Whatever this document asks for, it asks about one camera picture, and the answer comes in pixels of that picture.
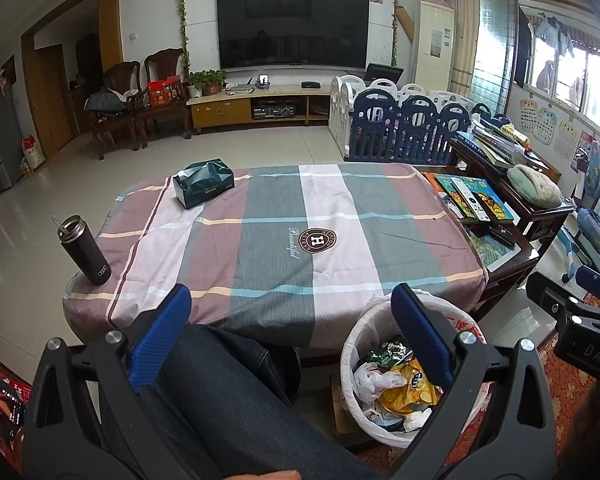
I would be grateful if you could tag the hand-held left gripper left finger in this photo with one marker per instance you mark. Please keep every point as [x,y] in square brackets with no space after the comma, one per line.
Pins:
[162,330]

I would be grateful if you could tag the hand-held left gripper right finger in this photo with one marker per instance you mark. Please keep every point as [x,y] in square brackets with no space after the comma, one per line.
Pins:
[420,335]

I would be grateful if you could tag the green snack packet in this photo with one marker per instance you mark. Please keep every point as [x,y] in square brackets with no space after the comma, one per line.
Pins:
[385,352]

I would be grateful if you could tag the white lined trash bin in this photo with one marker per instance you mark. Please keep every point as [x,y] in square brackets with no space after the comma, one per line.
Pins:
[365,325]

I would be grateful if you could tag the yellow chip bag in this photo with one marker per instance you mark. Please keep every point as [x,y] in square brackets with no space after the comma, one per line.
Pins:
[405,390]

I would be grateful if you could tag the white plastic bag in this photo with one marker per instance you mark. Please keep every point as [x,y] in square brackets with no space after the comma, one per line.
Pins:
[372,380]

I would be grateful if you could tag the glass-topped wooden table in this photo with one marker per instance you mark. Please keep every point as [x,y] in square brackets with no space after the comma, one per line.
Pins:
[505,265]

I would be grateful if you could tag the black remote control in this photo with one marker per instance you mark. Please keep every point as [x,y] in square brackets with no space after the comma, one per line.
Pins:
[503,236]

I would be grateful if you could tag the tall dark wooden side table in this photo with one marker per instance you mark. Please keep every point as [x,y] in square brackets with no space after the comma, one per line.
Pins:
[535,220]

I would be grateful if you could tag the blue child's chair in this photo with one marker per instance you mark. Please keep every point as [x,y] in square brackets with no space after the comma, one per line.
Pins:
[595,200]

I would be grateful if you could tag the person's trousered leg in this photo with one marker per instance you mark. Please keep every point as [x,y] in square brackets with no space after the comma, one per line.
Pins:
[230,400]

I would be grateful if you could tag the books and remotes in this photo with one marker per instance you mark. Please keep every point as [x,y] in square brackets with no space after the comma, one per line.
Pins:
[497,205]

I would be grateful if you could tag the black tumbler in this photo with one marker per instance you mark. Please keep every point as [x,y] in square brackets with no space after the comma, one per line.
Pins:
[85,250]

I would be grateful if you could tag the grey-green cushion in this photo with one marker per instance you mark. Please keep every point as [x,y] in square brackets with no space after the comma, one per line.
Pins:
[532,186]

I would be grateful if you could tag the white remote control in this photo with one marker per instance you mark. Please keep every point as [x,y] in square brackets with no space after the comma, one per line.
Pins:
[470,199]

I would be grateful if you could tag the plaid tablecloth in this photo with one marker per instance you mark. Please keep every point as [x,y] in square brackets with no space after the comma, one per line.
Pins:
[280,260]

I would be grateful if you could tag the dark green tissue pack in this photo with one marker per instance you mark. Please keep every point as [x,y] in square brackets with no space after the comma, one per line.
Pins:
[205,182]

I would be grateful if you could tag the stack of books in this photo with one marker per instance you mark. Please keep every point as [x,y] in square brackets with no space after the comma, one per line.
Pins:
[495,142]

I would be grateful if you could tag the red printed object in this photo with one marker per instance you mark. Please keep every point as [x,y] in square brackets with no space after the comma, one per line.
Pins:
[2,395]

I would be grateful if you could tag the navy playpen fence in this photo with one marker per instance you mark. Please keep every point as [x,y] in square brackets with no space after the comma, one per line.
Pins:
[375,125]

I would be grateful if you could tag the red and white bag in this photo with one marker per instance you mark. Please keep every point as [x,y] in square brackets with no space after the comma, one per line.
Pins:
[32,152]

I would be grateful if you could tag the yellow television cabinet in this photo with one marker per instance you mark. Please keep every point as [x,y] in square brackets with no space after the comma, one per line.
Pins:
[220,112]

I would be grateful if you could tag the dark bag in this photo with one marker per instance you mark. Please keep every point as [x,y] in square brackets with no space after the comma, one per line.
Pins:
[105,101]

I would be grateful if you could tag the red gift box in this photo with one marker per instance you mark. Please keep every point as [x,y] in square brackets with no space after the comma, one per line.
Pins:
[164,92]

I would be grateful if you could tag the white playpen fence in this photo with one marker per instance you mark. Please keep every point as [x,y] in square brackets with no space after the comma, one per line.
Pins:
[340,105]

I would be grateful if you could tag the black audio receiver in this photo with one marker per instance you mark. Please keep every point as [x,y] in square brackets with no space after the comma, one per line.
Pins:
[274,109]

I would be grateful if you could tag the grey refrigerator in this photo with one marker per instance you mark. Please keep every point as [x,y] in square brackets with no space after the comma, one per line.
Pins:
[0,135]

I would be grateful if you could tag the hanging clothes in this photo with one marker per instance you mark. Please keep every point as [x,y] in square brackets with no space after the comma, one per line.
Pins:
[525,45]

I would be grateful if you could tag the potted green plant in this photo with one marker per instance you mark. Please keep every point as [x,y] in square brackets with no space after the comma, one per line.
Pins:
[207,80]

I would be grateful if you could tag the dark wooden armchair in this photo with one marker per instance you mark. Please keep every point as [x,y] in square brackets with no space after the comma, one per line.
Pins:
[122,72]
[162,62]

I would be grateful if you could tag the black monitor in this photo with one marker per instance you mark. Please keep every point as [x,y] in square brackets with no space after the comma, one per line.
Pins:
[384,72]

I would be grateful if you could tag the black set-top box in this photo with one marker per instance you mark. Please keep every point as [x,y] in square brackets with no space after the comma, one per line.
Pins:
[310,84]

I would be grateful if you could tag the beige curtain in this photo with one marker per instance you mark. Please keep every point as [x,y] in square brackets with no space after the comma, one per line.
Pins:
[462,25]

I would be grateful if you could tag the white standing air conditioner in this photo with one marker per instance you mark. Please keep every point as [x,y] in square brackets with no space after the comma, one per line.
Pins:
[432,35]

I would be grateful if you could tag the green vine garland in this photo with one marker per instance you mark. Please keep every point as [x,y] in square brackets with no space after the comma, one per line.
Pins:
[395,15]
[183,15]

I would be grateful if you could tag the large black television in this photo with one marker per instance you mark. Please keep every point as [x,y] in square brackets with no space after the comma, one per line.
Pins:
[292,27]

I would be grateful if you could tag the red wall poster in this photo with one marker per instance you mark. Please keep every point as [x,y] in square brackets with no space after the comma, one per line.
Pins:
[581,149]

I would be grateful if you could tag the paper wall chart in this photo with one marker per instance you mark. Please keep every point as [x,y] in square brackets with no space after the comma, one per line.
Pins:
[528,112]
[566,140]
[545,125]

